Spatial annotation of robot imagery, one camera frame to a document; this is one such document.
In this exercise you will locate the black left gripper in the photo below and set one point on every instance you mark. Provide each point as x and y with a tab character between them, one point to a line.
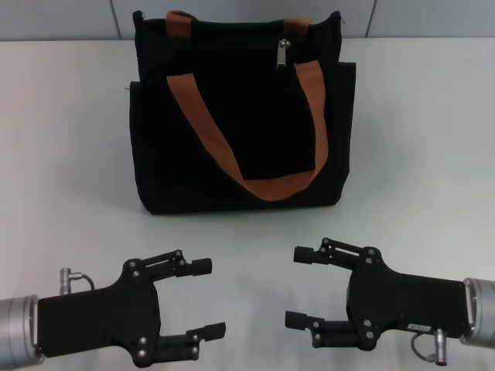
96	320

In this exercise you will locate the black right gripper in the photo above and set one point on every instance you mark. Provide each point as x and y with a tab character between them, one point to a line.
410	305

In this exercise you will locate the silver metal zipper pull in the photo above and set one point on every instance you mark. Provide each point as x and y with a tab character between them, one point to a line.
282	56

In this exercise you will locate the right robot arm silver white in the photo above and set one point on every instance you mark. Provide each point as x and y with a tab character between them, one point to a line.
483	313

